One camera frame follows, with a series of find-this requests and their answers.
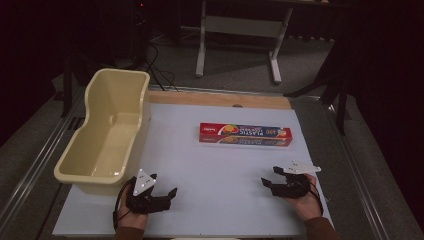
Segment person's left hand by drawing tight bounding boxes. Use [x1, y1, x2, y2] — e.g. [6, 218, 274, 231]
[117, 181, 150, 231]

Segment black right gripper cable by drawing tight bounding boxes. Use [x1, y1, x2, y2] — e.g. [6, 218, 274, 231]
[309, 181, 325, 217]

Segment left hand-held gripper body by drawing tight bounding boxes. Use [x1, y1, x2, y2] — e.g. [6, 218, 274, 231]
[124, 168, 172, 215]

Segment white metal desk frame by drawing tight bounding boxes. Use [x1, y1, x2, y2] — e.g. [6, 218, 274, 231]
[194, 0, 295, 85]

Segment aluminium rail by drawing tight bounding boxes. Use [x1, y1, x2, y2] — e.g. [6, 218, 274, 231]
[0, 87, 86, 231]
[324, 99, 392, 240]

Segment person's right hand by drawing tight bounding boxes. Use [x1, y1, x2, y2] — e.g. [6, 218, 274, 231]
[283, 174, 323, 222]

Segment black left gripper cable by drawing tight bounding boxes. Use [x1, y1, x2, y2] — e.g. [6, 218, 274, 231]
[112, 177, 136, 232]

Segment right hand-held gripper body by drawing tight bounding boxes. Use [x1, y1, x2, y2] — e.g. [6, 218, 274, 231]
[270, 160, 322, 200]

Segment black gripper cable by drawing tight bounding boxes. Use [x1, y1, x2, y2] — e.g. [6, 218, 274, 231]
[112, 177, 136, 232]
[309, 181, 325, 217]

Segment cream plastic tub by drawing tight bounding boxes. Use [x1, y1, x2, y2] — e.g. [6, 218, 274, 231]
[53, 68, 152, 196]

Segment black floor cables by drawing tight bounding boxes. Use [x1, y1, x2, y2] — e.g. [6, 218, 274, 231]
[134, 6, 179, 93]

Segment black tripod stand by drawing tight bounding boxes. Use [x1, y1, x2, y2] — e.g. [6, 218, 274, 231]
[283, 31, 353, 136]

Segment wooden board strip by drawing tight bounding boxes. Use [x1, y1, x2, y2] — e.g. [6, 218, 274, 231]
[146, 89, 293, 111]

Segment red and blue wrap box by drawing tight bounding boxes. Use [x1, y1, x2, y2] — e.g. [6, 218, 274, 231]
[198, 121, 294, 148]

